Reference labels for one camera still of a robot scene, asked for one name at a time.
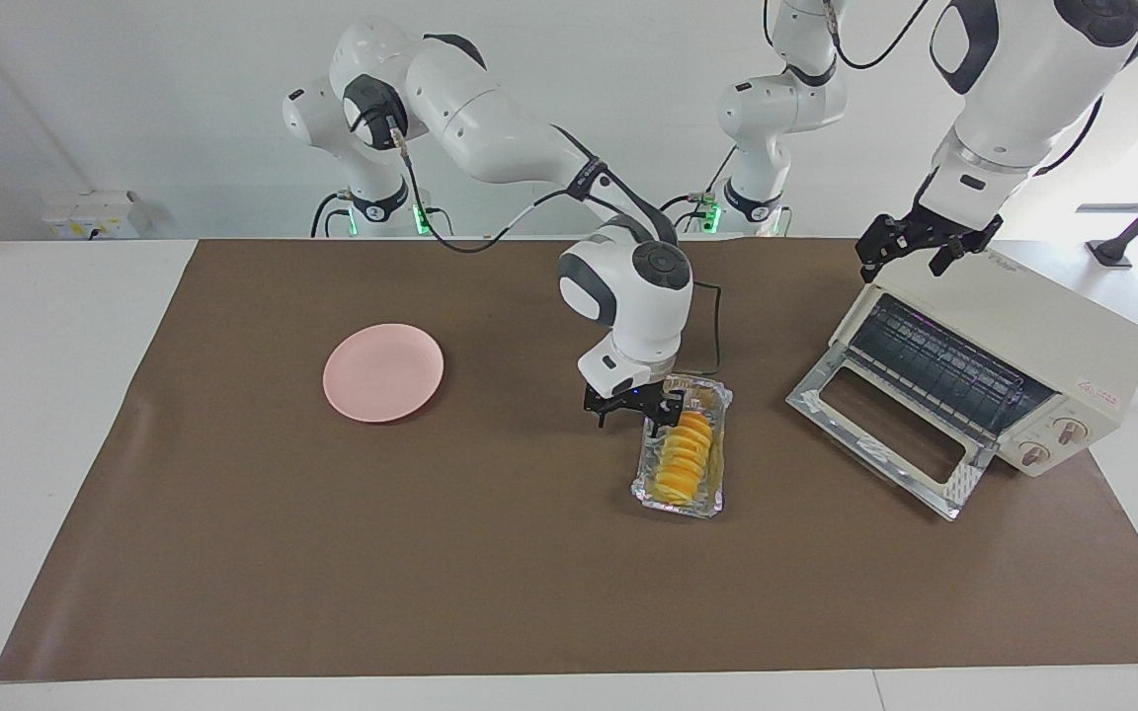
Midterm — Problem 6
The sliced golden bread loaf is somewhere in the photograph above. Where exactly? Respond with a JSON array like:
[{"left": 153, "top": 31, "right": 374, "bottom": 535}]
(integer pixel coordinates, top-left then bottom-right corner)
[{"left": 655, "top": 410, "right": 718, "bottom": 503}]

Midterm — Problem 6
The aluminium foil tray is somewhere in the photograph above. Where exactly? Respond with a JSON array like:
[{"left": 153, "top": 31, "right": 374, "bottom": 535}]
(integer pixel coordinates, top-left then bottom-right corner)
[{"left": 632, "top": 373, "right": 734, "bottom": 519}]

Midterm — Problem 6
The cream toaster oven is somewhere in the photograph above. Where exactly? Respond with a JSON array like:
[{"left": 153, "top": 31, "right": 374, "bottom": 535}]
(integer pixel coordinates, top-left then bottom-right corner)
[{"left": 829, "top": 247, "right": 1138, "bottom": 479}]

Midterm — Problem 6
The glass oven door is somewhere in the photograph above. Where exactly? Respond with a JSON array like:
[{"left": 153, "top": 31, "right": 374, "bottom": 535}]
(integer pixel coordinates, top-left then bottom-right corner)
[{"left": 786, "top": 346, "right": 998, "bottom": 522}]

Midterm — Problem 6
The pink round plate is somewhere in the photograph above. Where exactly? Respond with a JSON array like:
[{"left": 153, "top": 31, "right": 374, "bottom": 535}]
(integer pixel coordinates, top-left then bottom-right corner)
[{"left": 322, "top": 323, "right": 446, "bottom": 424}]

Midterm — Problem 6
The brown table mat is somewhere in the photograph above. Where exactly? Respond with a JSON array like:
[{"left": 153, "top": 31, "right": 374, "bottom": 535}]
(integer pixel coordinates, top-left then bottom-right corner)
[{"left": 0, "top": 237, "right": 1138, "bottom": 682}]

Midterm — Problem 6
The white power strip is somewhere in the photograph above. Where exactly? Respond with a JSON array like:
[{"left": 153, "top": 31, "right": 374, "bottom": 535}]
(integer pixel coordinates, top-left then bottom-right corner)
[{"left": 42, "top": 191, "right": 150, "bottom": 240}]

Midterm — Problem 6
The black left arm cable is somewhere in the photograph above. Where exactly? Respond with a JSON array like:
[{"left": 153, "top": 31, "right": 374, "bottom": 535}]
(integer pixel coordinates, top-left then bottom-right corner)
[{"left": 826, "top": 0, "right": 1105, "bottom": 179}]

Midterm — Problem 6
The black left base cable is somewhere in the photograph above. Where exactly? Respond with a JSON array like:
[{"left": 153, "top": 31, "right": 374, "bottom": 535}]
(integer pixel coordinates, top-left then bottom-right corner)
[{"left": 644, "top": 148, "right": 740, "bottom": 236}]

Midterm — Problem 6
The black base cable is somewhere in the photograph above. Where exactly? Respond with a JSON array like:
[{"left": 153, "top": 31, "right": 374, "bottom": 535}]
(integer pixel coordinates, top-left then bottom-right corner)
[
  {"left": 644, "top": 148, "right": 740, "bottom": 236},
  {"left": 310, "top": 191, "right": 353, "bottom": 238}
]

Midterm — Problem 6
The black right base cable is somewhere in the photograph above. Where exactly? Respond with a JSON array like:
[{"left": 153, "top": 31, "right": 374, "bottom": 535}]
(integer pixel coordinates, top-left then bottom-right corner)
[{"left": 310, "top": 191, "right": 353, "bottom": 238}]

